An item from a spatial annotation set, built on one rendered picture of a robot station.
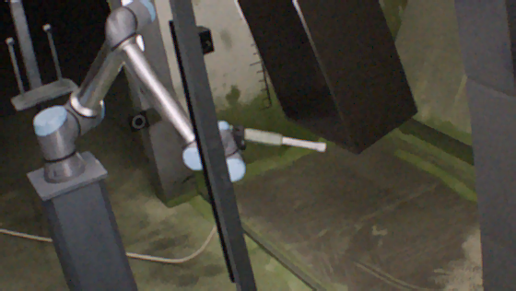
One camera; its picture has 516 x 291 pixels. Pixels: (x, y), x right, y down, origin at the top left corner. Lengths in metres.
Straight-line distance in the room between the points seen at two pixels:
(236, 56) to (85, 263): 1.46
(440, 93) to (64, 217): 2.06
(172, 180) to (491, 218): 2.89
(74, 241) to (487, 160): 2.21
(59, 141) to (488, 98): 2.20
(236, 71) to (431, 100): 1.02
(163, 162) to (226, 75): 0.53
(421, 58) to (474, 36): 3.05
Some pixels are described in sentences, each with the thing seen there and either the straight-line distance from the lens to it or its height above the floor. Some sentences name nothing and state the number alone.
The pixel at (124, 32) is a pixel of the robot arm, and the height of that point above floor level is 1.24.
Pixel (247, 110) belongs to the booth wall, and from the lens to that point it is 4.78.
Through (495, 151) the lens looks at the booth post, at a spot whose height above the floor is 1.20.
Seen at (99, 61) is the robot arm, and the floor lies 1.09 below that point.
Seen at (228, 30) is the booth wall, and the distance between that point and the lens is 4.65.
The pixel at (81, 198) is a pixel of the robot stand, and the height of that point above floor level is 0.57.
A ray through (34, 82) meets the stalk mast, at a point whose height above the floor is 0.82.
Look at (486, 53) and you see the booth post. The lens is 1.86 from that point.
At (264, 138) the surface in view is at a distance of 3.77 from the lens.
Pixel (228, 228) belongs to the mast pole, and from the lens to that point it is 2.66.
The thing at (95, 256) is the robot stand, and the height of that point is 0.30.
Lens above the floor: 2.04
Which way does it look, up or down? 23 degrees down
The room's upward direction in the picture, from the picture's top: 12 degrees counter-clockwise
